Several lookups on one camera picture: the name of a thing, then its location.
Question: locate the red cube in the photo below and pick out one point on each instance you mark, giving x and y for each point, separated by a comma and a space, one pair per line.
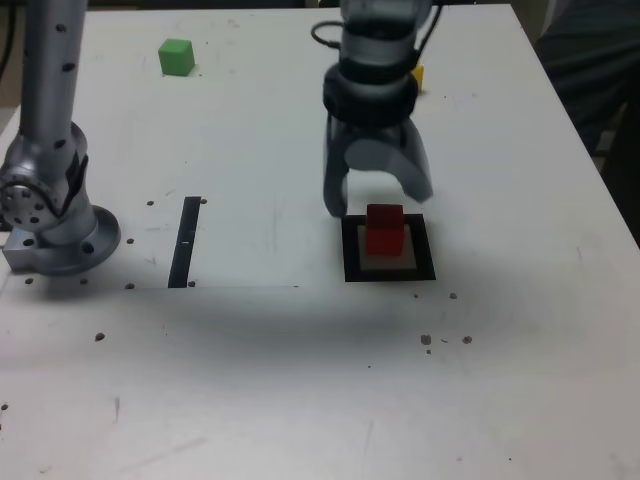
384, 240

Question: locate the yellow cube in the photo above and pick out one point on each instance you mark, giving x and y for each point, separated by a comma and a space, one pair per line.
419, 75

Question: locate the black tape strip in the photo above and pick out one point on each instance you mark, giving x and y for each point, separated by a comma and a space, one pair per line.
182, 250

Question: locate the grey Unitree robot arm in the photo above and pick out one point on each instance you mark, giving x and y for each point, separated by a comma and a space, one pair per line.
47, 100

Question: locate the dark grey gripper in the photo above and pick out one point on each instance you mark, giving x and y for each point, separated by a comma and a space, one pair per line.
372, 132

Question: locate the black tape square outline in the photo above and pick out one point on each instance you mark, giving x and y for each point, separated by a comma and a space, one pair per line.
350, 277

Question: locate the green cube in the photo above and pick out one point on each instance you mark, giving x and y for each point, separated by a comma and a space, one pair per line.
176, 57

